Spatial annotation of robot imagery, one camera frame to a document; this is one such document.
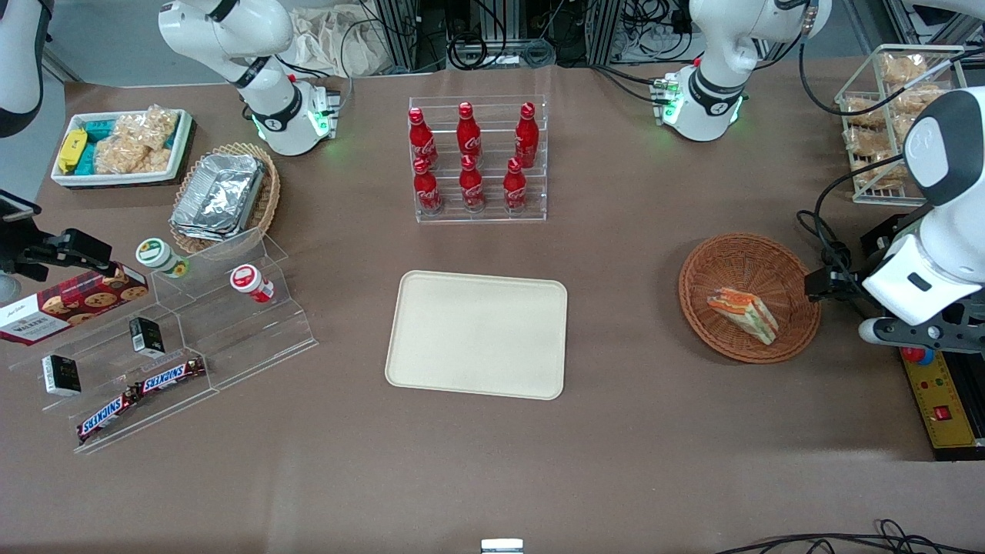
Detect triangular sandwich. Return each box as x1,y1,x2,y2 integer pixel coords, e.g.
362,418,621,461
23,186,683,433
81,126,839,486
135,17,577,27
706,287,780,346

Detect round brown wicker basket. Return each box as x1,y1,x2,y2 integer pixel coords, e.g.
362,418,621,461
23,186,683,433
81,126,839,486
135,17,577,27
678,233,823,365

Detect oval light wicker basket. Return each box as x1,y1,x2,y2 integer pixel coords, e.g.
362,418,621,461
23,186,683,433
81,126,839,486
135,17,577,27
169,142,282,257

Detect beige plastic tray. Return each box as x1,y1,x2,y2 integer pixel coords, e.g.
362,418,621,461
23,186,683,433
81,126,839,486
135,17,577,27
385,269,569,401

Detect red tartan cookie box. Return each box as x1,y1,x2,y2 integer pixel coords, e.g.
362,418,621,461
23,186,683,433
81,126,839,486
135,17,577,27
0,264,149,346

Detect green lid white cup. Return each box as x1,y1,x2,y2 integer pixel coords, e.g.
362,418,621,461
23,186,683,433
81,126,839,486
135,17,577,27
136,238,190,279

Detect white rectangular plastic bin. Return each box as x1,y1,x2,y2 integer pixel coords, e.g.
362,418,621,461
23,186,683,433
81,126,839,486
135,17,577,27
51,108,195,188

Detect yellow snack packet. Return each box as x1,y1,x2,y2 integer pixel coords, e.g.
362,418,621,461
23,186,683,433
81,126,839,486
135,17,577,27
58,128,88,175

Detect small black box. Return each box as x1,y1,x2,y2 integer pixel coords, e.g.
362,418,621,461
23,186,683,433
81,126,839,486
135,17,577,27
129,316,165,359
42,354,82,398

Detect bagged fried snack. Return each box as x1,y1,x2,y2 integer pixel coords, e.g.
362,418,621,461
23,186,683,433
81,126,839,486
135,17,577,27
880,52,931,85
893,83,952,116
844,126,906,155
850,150,913,190
844,98,887,128

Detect clear bag of rice crackers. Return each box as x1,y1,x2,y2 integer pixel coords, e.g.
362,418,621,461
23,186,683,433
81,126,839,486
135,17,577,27
93,105,180,175

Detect black machine with yellow panel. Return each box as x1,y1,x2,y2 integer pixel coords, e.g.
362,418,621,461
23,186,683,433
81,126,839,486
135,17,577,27
860,208,985,462

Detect stacked aluminium foil containers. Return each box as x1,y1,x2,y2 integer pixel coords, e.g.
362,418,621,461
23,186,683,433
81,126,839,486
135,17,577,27
170,153,267,244

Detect Snickers chocolate bar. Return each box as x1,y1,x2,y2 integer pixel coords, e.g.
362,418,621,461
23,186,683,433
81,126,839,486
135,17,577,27
136,356,208,395
76,387,140,444

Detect red lid white cup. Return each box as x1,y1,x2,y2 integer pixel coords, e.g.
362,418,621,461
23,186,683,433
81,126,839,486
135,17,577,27
229,264,275,303

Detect clear acrylic stepped stand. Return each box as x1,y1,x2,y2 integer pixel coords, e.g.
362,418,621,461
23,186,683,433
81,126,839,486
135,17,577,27
8,227,319,456

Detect red cola bottle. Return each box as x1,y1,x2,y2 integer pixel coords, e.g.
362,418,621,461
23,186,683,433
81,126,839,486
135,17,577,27
459,154,487,213
408,106,439,169
514,102,539,169
456,101,483,159
412,158,443,215
503,157,529,213

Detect crumpled cream cloth bag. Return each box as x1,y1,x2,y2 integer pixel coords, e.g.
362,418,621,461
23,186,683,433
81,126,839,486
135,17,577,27
289,6,402,78

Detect clear acrylic bottle rack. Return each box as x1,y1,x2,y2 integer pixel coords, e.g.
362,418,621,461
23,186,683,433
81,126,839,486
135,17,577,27
408,94,549,225

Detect black power cable with plug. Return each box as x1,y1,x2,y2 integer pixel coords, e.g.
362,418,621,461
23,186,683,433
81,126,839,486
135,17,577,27
796,209,872,321

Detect white wire basket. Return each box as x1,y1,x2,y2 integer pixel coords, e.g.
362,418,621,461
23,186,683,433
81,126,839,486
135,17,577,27
835,44,969,207

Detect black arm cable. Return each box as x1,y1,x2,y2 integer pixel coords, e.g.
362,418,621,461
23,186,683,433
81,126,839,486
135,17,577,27
797,0,985,266

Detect black cables bundle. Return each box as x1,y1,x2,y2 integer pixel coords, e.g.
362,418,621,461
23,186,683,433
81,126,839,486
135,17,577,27
716,519,985,554

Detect aluminium frame rack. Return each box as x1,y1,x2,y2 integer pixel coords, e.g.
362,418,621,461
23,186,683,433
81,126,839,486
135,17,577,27
369,0,655,72

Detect black coiled cable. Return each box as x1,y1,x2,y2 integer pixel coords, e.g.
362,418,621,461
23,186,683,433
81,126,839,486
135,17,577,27
448,31,509,71

